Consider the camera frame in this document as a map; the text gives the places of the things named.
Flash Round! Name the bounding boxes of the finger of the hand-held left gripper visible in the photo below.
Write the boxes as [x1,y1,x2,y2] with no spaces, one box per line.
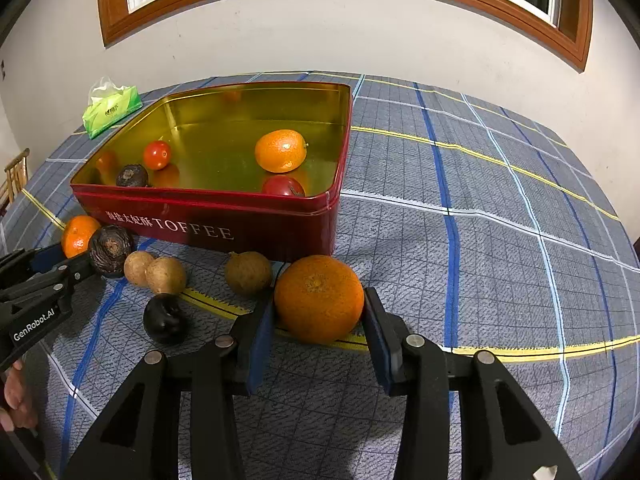
[0,242,66,288]
[0,254,99,311]

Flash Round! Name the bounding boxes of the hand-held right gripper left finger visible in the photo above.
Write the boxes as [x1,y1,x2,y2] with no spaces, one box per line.
[62,287,277,480]

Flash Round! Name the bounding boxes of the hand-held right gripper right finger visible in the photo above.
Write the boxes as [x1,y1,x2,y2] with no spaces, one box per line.
[362,286,581,480]

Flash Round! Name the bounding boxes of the small orange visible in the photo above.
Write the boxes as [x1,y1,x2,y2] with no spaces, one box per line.
[254,129,307,173]
[61,215,102,259]

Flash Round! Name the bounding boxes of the brown round fruit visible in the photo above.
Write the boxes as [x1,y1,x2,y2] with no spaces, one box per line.
[145,257,188,296]
[224,251,273,296]
[123,250,157,288]

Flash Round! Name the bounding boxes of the large orange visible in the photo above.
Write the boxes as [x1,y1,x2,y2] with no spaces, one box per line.
[274,255,365,345]

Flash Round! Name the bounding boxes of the red tin box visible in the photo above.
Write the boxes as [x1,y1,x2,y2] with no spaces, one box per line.
[70,81,353,264]

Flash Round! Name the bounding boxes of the red tomato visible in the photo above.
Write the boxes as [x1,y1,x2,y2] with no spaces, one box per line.
[143,140,173,171]
[261,175,306,198]

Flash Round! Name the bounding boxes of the person's left hand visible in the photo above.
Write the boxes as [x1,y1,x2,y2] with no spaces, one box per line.
[0,360,38,432]

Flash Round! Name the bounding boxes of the wooden chair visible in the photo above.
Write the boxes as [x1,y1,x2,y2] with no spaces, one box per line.
[0,148,31,211]

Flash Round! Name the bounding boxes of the green tissue pack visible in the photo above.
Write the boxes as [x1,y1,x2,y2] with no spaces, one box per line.
[81,76,143,140]

